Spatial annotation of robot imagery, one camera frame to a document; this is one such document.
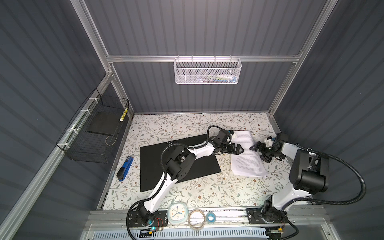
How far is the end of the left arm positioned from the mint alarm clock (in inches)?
13.3

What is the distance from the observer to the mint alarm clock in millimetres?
723

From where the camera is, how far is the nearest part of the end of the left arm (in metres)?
0.82
